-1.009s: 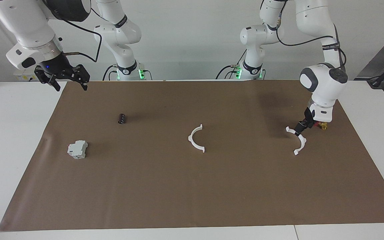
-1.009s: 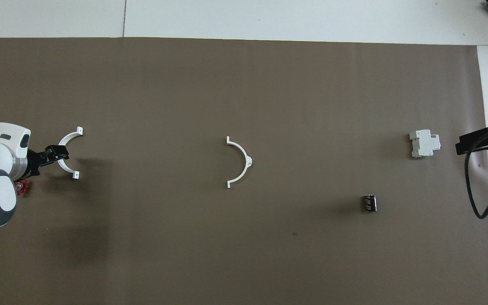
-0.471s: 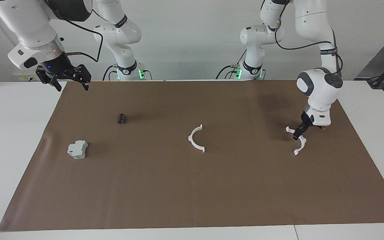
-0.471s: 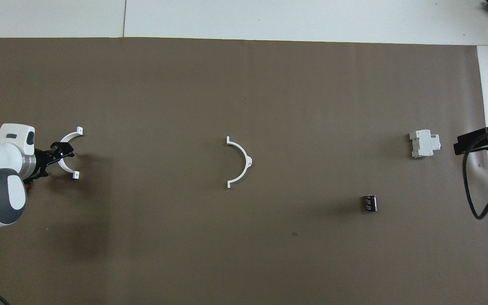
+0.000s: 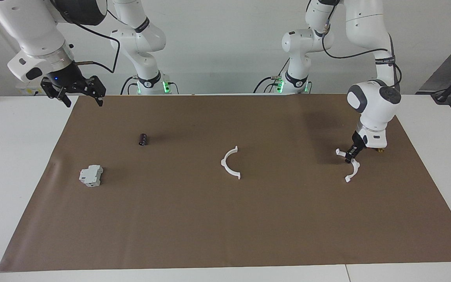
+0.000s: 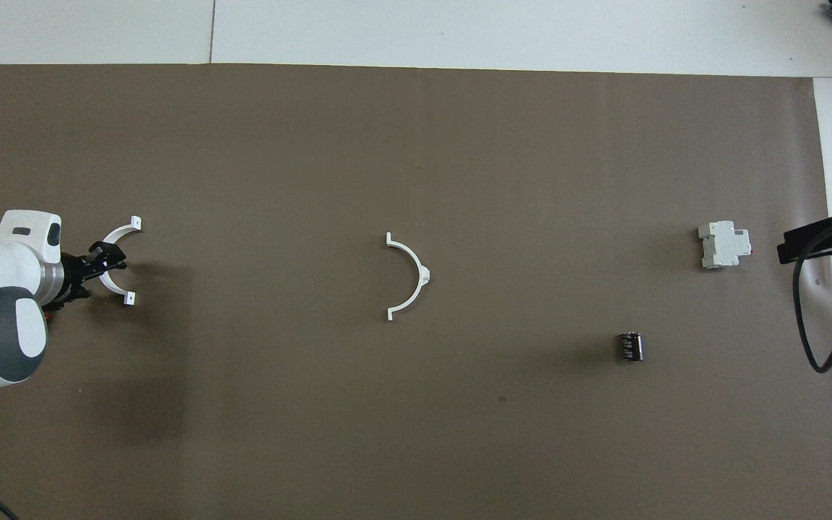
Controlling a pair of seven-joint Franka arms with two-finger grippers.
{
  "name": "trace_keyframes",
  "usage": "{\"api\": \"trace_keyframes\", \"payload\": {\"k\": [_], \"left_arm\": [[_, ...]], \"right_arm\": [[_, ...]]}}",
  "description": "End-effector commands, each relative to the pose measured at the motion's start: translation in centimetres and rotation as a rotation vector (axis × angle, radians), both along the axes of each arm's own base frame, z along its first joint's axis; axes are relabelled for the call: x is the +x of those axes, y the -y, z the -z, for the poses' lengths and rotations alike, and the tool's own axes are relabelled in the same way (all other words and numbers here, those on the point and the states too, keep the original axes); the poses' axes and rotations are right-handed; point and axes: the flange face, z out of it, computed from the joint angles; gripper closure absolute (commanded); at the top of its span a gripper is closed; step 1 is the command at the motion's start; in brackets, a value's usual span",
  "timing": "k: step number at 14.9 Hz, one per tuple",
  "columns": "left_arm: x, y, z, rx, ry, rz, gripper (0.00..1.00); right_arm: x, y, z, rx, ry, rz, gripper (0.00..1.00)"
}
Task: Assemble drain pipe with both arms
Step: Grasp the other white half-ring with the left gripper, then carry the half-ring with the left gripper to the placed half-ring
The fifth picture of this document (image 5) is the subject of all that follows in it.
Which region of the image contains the white wall socket box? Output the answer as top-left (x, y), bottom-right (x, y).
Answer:
top-left (15, 80), bottom-right (46, 96)

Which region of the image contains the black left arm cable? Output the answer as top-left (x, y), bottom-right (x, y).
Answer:
top-left (321, 16), bottom-right (403, 92)

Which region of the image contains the brown paper table mat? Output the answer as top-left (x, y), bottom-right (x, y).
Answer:
top-left (0, 93), bottom-right (451, 273)

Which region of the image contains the white circuit breaker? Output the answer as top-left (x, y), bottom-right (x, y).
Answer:
top-left (79, 164), bottom-right (104, 187)

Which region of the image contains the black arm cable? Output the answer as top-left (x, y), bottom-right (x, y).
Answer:
top-left (321, 16), bottom-right (403, 92)
top-left (55, 0), bottom-right (121, 74)

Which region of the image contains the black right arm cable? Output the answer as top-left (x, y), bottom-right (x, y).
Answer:
top-left (55, 0), bottom-right (121, 74)

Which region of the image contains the white half-ring pipe clamp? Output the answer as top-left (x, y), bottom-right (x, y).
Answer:
top-left (221, 146), bottom-right (241, 180)
top-left (336, 148), bottom-right (360, 183)

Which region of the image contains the black base cable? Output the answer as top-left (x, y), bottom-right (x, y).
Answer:
top-left (121, 76), bottom-right (137, 95)
top-left (254, 76), bottom-right (279, 94)

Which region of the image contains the black right base cable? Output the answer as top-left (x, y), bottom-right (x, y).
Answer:
top-left (121, 76), bottom-right (137, 95)

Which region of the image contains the black left base cable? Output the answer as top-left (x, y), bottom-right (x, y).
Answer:
top-left (254, 76), bottom-right (279, 94)

